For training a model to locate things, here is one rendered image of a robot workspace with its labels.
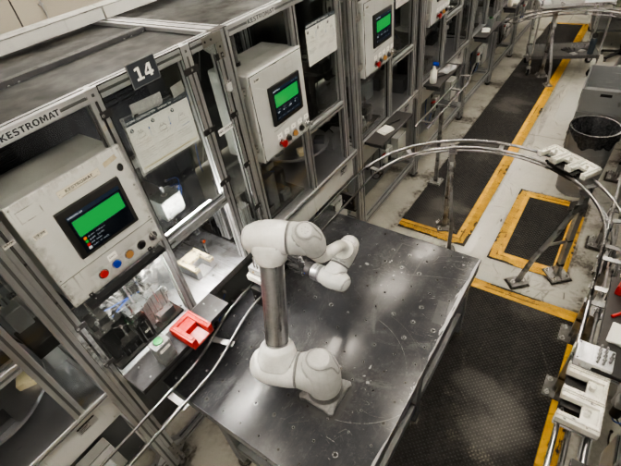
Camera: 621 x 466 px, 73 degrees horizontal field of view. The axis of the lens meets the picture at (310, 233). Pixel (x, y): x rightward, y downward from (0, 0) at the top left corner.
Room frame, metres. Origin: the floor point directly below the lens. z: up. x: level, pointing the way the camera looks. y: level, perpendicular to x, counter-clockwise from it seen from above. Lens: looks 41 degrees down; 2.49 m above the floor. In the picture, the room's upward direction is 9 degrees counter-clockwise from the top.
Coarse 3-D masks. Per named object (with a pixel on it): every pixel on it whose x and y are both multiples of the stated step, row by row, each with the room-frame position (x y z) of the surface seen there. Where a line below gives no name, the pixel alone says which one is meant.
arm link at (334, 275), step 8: (328, 264) 1.49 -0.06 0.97; (336, 264) 1.47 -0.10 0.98; (320, 272) 1.47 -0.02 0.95; (328, 272) 1.45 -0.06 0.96; (336, 272) 1.43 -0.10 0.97; (344, 272) 1.45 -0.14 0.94; (320, 280) 1.44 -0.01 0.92; (328, 280) 1.41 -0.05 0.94; (336, 280) 1.40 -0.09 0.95; (344, 280) 1.39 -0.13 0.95; (336, 288) 1.38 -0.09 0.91; (344, 288) 1.37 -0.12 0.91
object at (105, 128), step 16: (192, 64) 1.73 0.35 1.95; (192, 80) 1.71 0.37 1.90; (96, 96) 1.41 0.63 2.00; (96, 112) 1.39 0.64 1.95; (208, 112) 1.74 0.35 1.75; (112, 128) 1.41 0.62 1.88; (208, 128) 1.73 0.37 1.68; (112, 144) 1.39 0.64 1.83; (128, 160) 1.42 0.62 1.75; (144, 192) 1.42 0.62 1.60; (240, 224) 1.73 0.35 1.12; (240, 240) 1.71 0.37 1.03
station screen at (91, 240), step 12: (108, 192) 1.29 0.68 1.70; (120, 192) 1.32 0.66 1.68; (96, 204) 1.25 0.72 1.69; (72, 216) 1.18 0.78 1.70; (120, 216) 1.29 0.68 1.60; (132, 216) 1.32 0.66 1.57; (72, 228) 1.17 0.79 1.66; (96, 228) 1.22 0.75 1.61; (108, 228) 1.24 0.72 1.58; (120, 228) 1.27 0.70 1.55; (84, 240) 1.17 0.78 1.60; (96, 240) 1.20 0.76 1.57
